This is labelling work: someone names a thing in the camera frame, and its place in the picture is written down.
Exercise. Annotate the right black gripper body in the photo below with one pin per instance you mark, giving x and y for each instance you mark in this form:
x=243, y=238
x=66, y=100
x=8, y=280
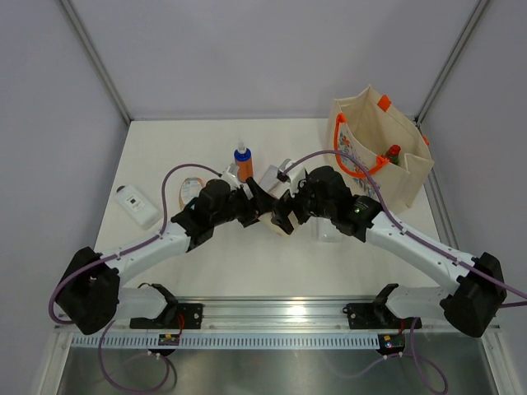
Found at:
x=303, y=202

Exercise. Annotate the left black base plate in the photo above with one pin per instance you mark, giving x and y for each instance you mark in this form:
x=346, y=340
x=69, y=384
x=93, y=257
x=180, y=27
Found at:
x=188, y=315

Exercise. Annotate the green bottle red cap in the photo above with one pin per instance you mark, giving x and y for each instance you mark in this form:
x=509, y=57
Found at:
x=392, y=154

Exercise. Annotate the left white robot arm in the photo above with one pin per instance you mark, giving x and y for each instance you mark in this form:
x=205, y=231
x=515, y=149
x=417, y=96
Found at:
x=94, y=289

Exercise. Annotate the peach bottle pink cap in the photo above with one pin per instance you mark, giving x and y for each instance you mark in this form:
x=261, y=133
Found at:
x=189, y=189

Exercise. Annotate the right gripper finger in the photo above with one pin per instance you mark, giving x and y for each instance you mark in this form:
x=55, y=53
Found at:
x=285, y=219
x=282, y=205

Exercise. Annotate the white slotted cable duct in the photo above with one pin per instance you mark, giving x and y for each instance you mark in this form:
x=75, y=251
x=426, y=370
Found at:
x=230, y=341

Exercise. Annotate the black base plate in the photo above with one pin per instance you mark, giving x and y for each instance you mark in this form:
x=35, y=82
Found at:
x=372, y=316
x=188, y=315

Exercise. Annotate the left aluminium frame post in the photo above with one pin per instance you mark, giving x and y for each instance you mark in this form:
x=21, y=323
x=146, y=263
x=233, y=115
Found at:
x=87, y=44

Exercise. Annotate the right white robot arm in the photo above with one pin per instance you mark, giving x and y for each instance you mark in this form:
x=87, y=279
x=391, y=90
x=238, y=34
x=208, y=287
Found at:
x=469, y=289

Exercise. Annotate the clear squeeze tube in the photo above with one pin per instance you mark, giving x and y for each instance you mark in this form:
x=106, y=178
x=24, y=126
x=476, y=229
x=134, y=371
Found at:
x=270, y=182

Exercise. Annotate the aluminium mounting rail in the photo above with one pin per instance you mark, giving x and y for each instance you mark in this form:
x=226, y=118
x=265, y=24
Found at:
x=271, y=314

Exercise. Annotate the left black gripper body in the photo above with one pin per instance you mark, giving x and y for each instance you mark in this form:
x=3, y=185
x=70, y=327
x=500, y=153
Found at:
x=244, y=210

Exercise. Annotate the cream pump bottle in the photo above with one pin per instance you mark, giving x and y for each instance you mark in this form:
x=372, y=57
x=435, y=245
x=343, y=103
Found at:
x=266, y=219

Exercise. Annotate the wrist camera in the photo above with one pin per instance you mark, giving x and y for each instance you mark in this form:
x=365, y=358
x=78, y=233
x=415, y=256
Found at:
x=229, y=175
x=290, y=177

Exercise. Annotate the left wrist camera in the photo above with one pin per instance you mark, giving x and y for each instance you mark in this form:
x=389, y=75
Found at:
x=229, y=175

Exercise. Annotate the orange blue spray bottle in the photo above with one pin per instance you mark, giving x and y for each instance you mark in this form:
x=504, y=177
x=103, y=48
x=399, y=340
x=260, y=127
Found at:
x=243, y=160

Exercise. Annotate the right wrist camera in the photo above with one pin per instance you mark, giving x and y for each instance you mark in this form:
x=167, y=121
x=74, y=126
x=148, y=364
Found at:
x=290, y=177

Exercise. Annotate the white rectangular bottle black cap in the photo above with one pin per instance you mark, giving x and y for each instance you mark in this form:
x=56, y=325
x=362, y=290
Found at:
x=326, y=231

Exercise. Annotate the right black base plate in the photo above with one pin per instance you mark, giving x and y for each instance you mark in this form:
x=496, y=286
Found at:
x=372, y=316

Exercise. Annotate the canvas tote bag orange handles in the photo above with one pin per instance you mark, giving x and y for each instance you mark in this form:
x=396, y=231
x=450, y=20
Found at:
x=365, y=127

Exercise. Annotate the right aluminium frame post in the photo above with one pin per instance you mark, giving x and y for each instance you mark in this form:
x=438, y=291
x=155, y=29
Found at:
x=461, y=42

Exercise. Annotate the aluminium frame post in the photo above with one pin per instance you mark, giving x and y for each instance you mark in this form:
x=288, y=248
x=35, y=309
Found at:
x=461, y=42
x=87, y=44

